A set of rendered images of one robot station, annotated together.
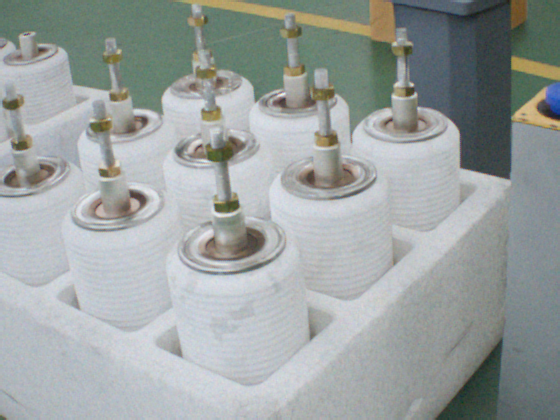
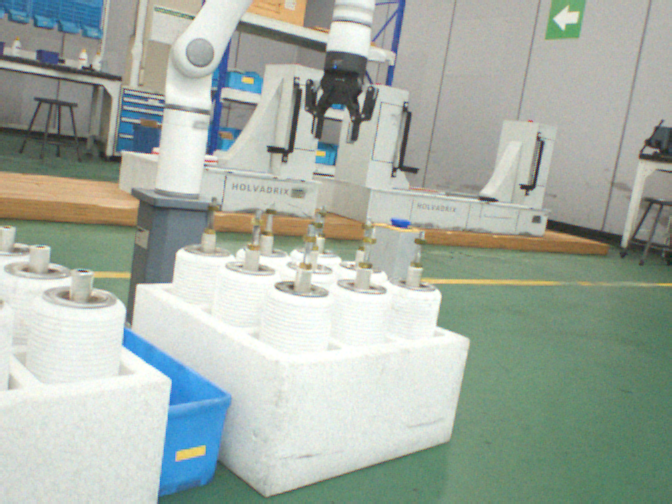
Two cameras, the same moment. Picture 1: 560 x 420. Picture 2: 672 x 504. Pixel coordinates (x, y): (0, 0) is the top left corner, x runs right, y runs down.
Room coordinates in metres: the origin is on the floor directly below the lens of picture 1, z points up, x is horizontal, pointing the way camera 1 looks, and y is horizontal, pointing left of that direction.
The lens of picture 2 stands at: (0.57, 1.11, 0.45)
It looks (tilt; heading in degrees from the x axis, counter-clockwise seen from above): 8 degrees down; 275
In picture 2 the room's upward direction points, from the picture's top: 9 degrees clockwise
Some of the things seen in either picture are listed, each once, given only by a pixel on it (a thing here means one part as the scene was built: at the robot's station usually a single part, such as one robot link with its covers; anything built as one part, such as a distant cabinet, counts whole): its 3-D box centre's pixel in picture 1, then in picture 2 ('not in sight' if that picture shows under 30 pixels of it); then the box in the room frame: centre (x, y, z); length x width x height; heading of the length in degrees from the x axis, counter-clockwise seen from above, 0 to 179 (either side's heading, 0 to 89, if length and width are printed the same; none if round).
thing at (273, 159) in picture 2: not in sight; (226, 128); (1.46, -2.15, 0.45); 0.82 x 0.57 x 0.74; 42
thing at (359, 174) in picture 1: (328, 177); (360, 267); (0.62, -0.04, 0.25); 0.08 x 0.08 x 0.01
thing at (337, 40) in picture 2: not in sight; (354, 39); (0.70, -0.13, 0.64); 0.11 x 0.09 x 0.06; 69
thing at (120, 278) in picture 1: (137, 303); (351, 346); (0.60, 0.13, 0.16); 0.10 x 0.10 x 0.18
